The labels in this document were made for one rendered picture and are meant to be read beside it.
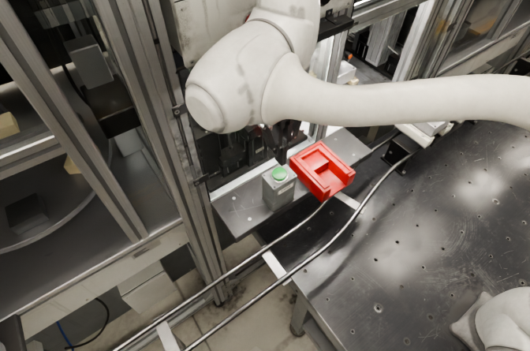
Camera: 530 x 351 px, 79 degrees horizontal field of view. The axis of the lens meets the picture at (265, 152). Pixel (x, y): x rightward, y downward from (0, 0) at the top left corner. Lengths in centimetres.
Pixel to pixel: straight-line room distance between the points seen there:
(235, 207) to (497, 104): 68
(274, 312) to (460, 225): 95
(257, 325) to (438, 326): 88
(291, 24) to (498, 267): 108
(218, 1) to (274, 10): 12
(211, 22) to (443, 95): 38
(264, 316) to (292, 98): 146
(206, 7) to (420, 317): 101
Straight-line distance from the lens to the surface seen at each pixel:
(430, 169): 147
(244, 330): 176
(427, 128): 128
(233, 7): 62
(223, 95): 39
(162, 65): 62
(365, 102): 42
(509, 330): 102
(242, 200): 96
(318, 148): 102
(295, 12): 51
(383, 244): 121
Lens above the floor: 172
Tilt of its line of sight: 50 degrees down
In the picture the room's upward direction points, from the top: straight up
